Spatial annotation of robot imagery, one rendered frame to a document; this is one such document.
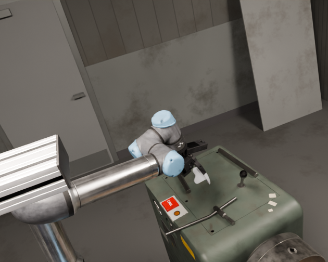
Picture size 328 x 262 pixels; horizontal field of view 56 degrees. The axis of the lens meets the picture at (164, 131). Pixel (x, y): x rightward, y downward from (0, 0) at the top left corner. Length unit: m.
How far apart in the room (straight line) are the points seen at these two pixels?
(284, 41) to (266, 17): 0.37
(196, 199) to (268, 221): 0.32
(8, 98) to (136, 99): 1.41
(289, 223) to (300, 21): 3.10
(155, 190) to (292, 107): 2.98
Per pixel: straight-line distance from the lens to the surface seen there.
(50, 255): 1.09
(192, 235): 1.28
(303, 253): 1.25
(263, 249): 1.25
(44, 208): 0.82
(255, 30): 3.81
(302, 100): 4.29
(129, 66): 3.65
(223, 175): 1.50
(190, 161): 1.17
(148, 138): 1.02
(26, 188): 0.46
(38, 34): 3.47
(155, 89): 3.82
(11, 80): 3.61
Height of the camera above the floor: 2.23
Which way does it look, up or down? 30 degrees down
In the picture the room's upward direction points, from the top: 15 degrees counter-clockwise
